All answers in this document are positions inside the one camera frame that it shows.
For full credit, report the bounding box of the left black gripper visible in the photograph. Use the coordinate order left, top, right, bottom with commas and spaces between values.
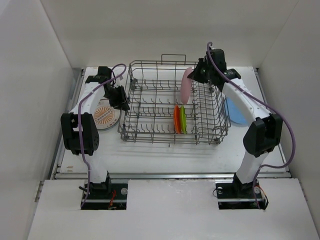
103, 85, 130, 111

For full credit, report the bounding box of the pink plate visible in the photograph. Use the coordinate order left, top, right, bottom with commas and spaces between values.
180, 67, 193, 105

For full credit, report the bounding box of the white plate floral pattern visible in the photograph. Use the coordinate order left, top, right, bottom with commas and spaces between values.
93, 98, 121, 131

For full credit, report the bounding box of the grey wire dish rack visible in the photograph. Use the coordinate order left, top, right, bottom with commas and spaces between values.
118, 54, 231, 145

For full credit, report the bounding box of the blue plate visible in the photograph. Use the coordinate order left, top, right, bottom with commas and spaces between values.
224, 97, 247, 126

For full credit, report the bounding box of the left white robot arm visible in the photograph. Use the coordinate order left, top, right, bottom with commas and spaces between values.
60, 63, 130, 199

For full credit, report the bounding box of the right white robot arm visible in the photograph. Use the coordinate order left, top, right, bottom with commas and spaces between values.
188, 48, 283, 197

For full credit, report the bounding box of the green plate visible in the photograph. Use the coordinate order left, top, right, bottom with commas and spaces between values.
179, 105, 187, 134

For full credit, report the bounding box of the orange plate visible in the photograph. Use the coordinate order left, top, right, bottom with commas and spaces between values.
173, 105, 182, 134

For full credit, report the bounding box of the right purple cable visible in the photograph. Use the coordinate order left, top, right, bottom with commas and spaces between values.
206, 41, 297, 210

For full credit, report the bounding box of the purple cable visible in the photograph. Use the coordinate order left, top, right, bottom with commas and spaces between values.
206, 41, 297, 210
77, 63, 127, 208

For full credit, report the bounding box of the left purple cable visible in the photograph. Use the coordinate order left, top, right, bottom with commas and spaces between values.
77, 63, 127, 208

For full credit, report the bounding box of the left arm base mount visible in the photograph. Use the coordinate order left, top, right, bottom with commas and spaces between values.
78, 175, 129, 211

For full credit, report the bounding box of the front aluminium rail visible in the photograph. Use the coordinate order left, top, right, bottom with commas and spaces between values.
53, 171, 292, 180

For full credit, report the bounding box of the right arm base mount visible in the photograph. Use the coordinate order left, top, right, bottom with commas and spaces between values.
212, 180, 269, 210

